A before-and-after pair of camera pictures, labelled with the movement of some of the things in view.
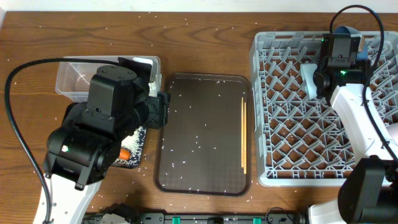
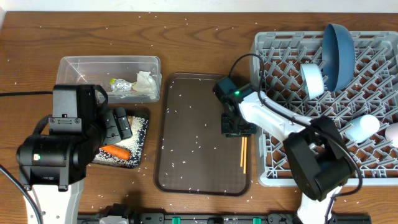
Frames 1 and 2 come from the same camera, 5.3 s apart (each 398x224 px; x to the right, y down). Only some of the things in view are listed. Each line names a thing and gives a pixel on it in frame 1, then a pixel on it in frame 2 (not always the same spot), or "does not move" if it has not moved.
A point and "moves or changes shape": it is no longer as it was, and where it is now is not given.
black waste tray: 135,141 does not move
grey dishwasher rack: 301,141 does not move
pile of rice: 135,143 does not move
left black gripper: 158,110 -> 117,128
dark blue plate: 362,51 moves or changes shape
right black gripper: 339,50 -> 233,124
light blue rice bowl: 308,70 does not move
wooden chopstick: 245,137 does not move
